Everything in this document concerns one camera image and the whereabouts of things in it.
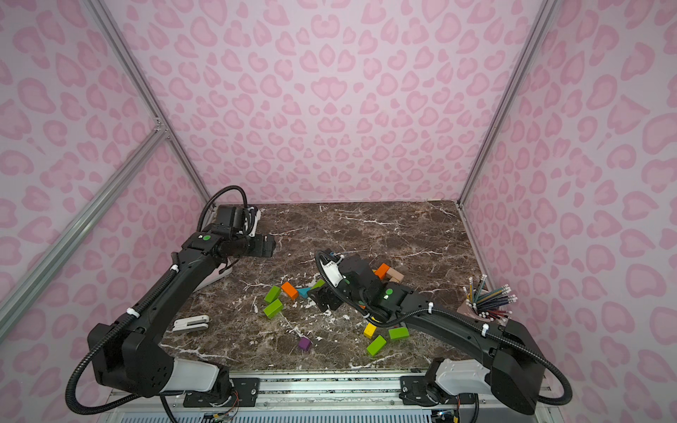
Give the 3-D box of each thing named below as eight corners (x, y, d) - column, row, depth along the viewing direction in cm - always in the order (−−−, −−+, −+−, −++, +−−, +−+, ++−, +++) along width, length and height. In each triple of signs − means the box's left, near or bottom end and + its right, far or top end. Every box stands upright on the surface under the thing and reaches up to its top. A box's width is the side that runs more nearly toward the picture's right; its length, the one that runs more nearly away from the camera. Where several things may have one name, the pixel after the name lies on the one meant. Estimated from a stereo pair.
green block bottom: (374, 357, 80) (374, 355, 79) (366, 348, 82) (367, 346, 80) (386, 344, 83) (387, 342, 81) (379, 336, 84) (379, 334, 83)
